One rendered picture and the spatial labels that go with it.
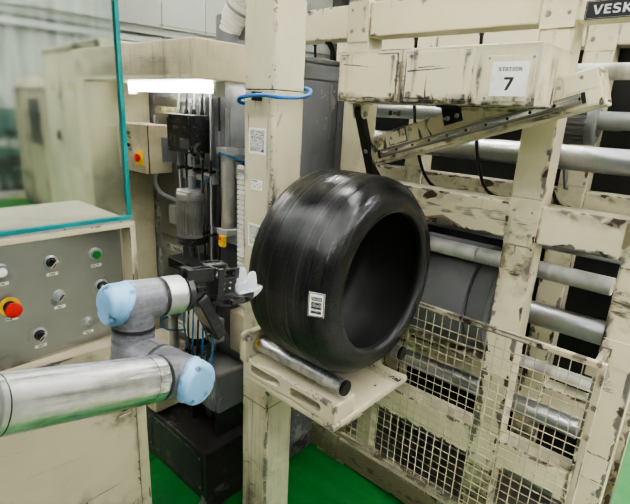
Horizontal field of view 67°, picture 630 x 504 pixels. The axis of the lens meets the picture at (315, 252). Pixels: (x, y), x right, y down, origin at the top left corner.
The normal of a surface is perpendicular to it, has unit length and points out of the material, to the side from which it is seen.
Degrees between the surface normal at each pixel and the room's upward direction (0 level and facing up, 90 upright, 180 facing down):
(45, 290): 90
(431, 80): 90
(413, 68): 90
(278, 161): 90
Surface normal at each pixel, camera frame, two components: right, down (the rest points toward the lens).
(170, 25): 0.68, 0.24
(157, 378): 0.85, -0.23
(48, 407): 0.85, 0.12
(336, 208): -0.16, -0.56
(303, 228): -0.52, -0.40
